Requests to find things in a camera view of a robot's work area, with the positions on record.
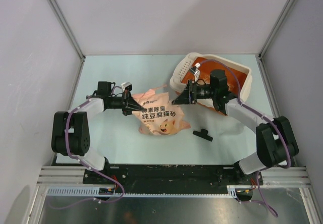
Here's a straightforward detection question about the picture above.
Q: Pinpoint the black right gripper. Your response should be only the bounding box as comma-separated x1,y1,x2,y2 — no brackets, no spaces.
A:
172,79,217,105

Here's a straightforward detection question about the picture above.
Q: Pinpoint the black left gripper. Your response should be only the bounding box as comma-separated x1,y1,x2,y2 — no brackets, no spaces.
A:
107,90,144,116

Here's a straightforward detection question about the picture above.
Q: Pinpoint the pink cat litter bag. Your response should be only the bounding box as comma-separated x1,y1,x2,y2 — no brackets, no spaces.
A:
132,85,191,136

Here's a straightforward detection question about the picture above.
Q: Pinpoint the black bag clip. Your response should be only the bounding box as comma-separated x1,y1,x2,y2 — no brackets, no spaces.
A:
192,129,213,142

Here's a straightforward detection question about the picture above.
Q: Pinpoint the white and orange litter box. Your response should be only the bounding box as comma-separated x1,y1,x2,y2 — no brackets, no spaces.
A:
170,52,252,115

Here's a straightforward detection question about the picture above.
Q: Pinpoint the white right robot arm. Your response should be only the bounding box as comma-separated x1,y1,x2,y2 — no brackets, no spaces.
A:
172,69,299,184

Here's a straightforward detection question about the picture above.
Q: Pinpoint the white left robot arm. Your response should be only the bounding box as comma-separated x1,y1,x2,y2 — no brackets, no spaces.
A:
51,81,145,184

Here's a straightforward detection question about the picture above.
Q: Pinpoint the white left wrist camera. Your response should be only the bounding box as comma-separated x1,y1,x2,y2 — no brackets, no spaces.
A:
121,82,132,91

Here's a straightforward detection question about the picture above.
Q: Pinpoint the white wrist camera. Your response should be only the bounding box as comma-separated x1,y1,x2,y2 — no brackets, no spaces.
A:
189,63,201,82
121,82,132,91

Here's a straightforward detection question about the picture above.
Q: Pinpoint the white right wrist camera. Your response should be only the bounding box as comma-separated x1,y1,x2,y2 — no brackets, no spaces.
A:
189,63,201,82

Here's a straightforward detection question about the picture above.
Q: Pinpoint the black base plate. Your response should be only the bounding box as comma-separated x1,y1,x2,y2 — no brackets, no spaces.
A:
83,164,263,196

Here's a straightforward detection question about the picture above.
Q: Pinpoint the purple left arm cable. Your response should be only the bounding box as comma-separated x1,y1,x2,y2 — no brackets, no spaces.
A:
47,86,126,211

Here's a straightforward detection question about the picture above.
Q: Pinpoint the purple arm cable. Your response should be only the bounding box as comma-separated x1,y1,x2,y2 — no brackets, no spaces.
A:
47,86,126,211
196,59,291,217

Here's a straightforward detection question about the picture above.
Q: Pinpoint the aluminium frame rail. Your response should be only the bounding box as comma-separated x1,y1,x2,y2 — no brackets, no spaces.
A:
36,165,311,198

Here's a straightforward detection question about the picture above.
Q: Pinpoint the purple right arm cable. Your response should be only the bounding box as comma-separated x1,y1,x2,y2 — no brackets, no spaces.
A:
196,59,291,217

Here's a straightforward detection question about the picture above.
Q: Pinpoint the left aluminium corner post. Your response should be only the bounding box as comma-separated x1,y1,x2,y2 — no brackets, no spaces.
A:
37,0,86,58

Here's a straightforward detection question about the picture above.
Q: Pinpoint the aluminium corner post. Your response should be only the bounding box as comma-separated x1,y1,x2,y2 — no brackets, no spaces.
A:
37,0,86,58
258,0,310,60

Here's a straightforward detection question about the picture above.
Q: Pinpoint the right aluminium corner post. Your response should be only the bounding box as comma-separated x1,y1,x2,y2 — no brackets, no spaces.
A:
258,0,310,60

